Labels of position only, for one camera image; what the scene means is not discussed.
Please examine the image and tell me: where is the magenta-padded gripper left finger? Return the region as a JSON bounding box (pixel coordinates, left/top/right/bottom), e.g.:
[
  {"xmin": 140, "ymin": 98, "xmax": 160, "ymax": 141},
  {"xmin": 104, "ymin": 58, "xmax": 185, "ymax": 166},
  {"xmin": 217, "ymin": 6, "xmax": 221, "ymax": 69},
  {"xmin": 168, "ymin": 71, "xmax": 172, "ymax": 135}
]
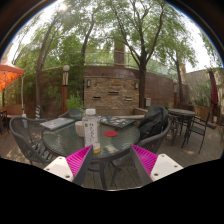
[{"xmin": 43, "ymin": 144, "xmax": 95, "ymax": 186}]

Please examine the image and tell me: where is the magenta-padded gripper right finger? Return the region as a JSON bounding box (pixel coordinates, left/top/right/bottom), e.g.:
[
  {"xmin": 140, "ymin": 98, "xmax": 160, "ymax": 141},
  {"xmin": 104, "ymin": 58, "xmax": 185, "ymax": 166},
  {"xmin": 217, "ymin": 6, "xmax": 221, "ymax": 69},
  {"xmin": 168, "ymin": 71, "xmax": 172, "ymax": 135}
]
[{"xmin": 129, "ymin": 143, "xmax": 184, "ymax": 186}]

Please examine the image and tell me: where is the clear plastic drink bottle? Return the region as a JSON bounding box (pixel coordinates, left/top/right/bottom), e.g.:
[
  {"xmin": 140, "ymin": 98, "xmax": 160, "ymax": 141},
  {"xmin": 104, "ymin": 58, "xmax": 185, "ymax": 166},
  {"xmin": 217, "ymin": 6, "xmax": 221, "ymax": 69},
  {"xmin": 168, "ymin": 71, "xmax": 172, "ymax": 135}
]
[{"xmin": 82, "ymin": 108, "xmax": 102, "ymax": 154}]

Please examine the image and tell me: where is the white cup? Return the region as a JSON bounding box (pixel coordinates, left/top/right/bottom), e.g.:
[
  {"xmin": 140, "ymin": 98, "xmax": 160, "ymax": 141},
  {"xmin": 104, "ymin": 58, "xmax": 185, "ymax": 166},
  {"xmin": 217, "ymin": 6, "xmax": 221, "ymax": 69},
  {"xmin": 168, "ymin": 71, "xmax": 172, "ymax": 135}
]
[{"xmin": 74, "ymin": 120, "xmax": 86, "ymax": 138}]

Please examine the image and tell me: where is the black backpack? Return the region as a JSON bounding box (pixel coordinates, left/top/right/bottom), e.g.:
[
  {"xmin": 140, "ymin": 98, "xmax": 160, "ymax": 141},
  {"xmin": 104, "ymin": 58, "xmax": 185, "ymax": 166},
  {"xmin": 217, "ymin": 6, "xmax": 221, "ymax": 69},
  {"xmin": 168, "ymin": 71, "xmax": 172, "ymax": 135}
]
[{"xmin": 138, "ymin": 104, "xmax": 170, "ymax": 141}]

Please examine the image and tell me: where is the grey laptop with stickers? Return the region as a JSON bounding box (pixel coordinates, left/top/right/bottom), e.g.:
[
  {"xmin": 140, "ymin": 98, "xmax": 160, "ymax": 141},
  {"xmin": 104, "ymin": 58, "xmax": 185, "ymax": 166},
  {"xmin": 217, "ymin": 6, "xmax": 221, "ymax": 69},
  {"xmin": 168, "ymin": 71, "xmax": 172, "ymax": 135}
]
[{"xmin": 39, "ymin": 117, "xmax": 76, "ymax": 131}]

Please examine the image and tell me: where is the flat round red coaster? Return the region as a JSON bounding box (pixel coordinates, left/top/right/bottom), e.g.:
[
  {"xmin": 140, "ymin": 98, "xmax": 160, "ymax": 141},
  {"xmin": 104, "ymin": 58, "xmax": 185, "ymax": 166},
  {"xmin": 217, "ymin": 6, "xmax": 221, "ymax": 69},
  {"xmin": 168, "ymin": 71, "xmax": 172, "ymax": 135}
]
[{"xmin": 104, "ymin": 130, "xmax": 119, "ymax": 138}]

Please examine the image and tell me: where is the black metal chair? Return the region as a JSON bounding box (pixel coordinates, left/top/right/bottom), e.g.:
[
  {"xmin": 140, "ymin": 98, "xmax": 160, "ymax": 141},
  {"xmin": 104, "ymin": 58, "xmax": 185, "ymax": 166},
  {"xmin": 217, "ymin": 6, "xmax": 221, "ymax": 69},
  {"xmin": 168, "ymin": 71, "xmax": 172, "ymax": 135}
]
[
  {"xmin": 166, "ymin": 114, "xmax": 180, "ymax": 147},
  {"xmin": 180, "ymin": 111, "xmax": 212, "ymax": 154}
]

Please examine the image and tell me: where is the dark book with stickers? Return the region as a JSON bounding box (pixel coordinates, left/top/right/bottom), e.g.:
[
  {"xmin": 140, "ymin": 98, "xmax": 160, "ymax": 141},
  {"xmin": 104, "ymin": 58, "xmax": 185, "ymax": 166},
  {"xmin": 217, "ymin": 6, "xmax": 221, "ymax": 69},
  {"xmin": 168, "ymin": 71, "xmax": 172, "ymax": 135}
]
[{"xmin": 99, "ymin": 115, "xmax": 136, "ymax": 130}]

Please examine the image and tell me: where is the green plant in teal pot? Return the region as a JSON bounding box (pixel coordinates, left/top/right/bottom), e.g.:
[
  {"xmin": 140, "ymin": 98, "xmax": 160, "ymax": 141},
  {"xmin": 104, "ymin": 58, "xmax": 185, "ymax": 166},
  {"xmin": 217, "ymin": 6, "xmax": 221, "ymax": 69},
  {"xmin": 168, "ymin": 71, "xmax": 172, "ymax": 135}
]
[{"xmin": 65, "ymin": 92, "xmax": 85, "ymax": 121}]

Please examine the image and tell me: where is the round dark patio table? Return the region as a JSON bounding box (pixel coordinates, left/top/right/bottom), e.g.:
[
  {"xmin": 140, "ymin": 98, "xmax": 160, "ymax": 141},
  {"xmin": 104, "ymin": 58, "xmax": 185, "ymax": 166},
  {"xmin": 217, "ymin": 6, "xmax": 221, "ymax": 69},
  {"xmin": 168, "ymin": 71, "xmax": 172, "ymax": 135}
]
[{"xmin": 167, "ymin": 108, "xmax": 197, "ymax": 141}]

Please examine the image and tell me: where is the tall tree with dark trunk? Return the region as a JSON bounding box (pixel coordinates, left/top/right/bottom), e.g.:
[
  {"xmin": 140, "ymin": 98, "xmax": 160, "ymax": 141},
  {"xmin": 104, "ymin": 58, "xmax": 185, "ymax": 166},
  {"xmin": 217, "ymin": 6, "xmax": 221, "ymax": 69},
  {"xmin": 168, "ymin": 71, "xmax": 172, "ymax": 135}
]
[{"xmin": 99, "ymin": 0, "xmax": 191, "ymax": 109}]

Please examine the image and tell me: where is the leaning tree with thin trunk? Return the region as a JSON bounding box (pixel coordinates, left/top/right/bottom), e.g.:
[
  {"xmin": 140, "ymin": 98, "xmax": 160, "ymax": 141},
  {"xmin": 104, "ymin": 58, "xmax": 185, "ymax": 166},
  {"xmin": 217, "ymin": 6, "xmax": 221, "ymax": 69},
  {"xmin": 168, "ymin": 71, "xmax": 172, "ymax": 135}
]
[{"xmin": 34, "ymin": 8, "xmax": 78, "ymax": 118}]

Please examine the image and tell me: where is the closed maroon patio umbrella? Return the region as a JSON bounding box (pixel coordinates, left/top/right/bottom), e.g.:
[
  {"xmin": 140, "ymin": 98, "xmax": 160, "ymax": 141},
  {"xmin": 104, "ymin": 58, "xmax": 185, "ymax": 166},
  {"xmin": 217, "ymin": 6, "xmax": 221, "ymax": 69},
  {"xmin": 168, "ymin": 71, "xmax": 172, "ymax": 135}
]
[{"xmin": 208, "ymin": 67, "xmax": 219, "ymax": 123}]

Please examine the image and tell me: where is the orange canopy tent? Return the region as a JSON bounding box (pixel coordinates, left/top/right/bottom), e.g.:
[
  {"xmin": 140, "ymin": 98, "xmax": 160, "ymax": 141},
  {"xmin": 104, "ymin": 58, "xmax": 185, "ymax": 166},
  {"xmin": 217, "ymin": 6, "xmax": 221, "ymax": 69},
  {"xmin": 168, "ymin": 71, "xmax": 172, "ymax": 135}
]
[{"xmin": 0, "ymin": 64, "xmax": 26, "ymax": 93}]

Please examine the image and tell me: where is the blue yellow striped post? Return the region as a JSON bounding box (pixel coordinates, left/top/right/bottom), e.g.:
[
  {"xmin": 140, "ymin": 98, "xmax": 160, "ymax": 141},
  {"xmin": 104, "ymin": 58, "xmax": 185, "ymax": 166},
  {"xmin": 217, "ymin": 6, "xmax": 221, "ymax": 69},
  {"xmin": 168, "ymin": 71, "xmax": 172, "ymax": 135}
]
[{"xmin": 34, "ymin": 105, "xmax": 42, "ymax": 120}]

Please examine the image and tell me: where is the globe lamp post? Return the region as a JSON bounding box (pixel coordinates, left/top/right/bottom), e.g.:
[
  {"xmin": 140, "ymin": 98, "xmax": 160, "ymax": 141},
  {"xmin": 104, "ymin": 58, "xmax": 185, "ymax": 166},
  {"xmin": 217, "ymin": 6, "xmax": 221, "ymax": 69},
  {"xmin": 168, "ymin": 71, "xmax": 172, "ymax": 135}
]
[{"xmin": 61, "ymin": 64, "xmax": 71, "ymax": 114}]

